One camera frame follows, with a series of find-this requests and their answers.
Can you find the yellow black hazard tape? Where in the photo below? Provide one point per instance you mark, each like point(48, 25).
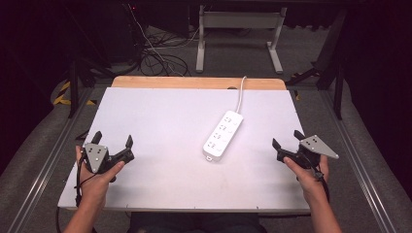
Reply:
point(61, 98)

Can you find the person's right hand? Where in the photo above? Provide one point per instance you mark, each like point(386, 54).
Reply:
point(309, 179)

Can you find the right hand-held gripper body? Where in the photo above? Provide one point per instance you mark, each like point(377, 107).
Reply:
point(315, 146)

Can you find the white power strip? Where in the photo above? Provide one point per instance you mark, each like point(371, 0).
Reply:
point(223, 136)

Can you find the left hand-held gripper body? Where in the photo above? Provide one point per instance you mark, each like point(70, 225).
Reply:
point(95, 157)

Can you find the person's left hand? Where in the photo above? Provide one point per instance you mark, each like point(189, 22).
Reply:
point(94, 184)

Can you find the white metal table frame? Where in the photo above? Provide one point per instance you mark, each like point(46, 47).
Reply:
point(239, 20)

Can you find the black metal stand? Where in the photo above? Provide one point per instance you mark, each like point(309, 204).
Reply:
point(74, 87)
point(338, 93)

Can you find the white board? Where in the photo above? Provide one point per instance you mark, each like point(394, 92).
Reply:
point(155, 129)

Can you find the aluminium floor rail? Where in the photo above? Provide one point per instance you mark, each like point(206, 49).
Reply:
point(48, 171)
point(362, 171)

